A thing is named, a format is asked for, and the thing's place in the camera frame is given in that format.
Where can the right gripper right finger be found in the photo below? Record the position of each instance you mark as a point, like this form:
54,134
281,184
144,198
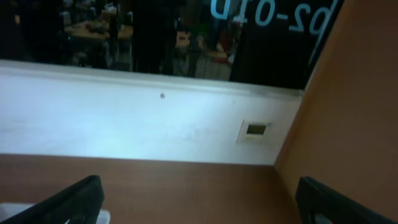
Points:
317,203

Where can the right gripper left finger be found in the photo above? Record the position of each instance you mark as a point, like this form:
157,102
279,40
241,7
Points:
79,203

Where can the clear plastic container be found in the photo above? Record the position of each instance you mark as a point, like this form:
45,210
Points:
8,210

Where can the dark glass window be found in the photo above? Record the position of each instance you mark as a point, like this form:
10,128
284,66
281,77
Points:
261,42

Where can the white wall thermostat panel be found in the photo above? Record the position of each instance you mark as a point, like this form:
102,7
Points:
253,132

